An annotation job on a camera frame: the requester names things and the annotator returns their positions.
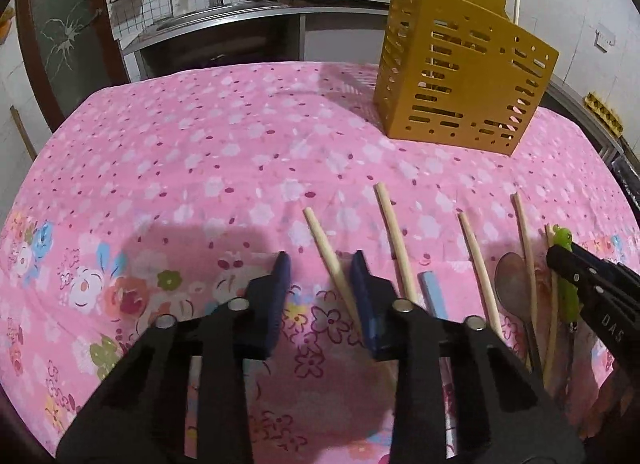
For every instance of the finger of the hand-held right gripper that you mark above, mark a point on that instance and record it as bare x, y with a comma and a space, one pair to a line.
567, 261

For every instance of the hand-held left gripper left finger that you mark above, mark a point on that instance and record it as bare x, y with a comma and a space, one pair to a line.
277, 289

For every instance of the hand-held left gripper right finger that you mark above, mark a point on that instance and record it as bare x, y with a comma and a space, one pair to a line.
365, 299

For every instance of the light blue plastic utensil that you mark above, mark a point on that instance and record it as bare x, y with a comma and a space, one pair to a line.
431, 291

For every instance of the yellow slotted utensil holder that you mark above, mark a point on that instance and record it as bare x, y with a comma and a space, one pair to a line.
450, 94

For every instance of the bin with black bag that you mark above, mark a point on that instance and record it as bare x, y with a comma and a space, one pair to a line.
629, 179

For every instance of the pink floral tablecloth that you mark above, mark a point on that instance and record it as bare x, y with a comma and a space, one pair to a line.
200, 169

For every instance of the egg tray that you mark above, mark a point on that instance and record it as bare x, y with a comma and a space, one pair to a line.
605, 116

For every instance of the kitchen counter with cabinets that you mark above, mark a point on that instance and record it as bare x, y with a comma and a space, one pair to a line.
330, 29

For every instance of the steel sink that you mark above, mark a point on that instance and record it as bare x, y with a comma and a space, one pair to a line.
215, 19

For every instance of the wooden stick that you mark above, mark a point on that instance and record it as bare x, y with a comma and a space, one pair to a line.
24, 134

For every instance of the dark wooden glass door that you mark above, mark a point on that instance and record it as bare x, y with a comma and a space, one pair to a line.
65, 19

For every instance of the hanging plastic bags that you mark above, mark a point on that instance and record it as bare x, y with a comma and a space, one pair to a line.
5, 24

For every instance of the white wall socket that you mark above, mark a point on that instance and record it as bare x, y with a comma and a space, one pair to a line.
606, 40

